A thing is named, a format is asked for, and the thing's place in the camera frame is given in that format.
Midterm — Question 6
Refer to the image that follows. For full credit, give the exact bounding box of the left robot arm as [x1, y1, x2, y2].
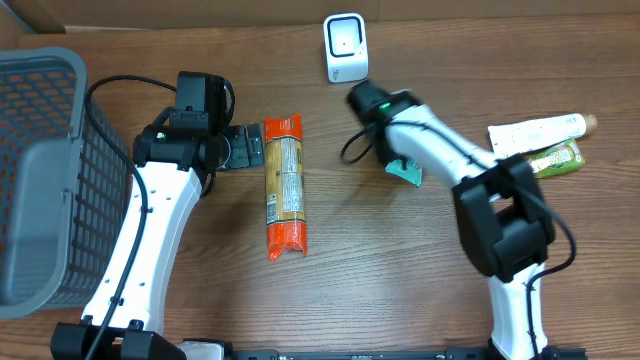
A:
[50, 71, 235, 359]

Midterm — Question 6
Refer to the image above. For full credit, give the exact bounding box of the teal tissue pack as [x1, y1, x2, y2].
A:
[385, 159, 423, 187]

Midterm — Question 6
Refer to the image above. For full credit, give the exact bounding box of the green yellow drink pouch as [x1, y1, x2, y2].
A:
[528, 139, 586, 179]

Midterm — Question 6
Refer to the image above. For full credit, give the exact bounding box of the white barcode scanner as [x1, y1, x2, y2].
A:
[323, 12, 369, 83]

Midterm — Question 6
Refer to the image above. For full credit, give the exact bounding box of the orange cracker package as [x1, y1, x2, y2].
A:
[264, 114, 307, 262]

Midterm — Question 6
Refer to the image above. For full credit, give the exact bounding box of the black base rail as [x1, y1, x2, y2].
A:
[174, 339, 589, 360]

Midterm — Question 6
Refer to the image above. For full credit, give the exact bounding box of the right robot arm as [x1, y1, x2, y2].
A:
[346, 80, 555, 359]

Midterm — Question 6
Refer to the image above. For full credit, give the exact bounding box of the white cream tube gold cap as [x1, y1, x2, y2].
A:
[488, 113, 598, 158]

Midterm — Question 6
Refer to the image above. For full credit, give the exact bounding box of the grey plastic shopping basket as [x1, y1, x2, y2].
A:
[1, 47, 129, 319]

